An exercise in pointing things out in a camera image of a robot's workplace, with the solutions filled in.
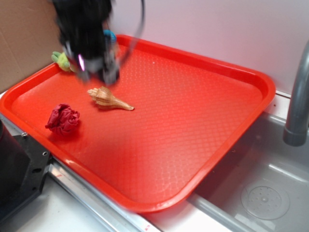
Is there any brown cardboard panel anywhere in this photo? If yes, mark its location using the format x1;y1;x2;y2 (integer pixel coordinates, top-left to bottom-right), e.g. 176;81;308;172
0;0;62;92

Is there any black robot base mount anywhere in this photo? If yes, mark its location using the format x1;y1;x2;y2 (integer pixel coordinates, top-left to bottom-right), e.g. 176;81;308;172
0;122;50;222

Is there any round sink drain cover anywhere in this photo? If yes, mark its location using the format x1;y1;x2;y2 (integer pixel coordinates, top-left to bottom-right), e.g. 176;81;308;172
240;180;290;220

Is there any red plastic tray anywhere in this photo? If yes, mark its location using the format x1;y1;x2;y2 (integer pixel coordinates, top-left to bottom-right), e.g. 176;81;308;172
0;40;276;213

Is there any tan spiral seashell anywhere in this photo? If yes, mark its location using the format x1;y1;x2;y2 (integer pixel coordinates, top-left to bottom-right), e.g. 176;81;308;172
87;86;134;111

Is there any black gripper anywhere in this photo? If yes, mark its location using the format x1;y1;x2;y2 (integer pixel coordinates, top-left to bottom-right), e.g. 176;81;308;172
52;0;119;85

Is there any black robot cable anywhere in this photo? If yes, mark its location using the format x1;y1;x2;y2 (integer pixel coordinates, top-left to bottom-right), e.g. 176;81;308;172
118;0;146;66

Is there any green plush frog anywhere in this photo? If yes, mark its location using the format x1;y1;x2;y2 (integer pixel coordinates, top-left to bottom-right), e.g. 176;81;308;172
51;51;77;73

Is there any blue textured ball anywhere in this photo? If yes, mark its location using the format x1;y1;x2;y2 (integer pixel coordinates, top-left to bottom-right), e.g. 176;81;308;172
103;29;117;43

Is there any stainless steel sink basin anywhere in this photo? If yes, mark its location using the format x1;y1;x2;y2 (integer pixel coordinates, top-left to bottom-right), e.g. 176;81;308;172
188;113;309;232

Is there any grey sink faucet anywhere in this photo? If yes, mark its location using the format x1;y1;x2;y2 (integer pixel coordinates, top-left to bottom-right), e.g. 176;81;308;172
283;43;309;146

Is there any crumpled red paper ball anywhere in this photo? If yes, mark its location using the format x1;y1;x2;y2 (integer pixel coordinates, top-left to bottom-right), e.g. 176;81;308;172
45;103;80;136

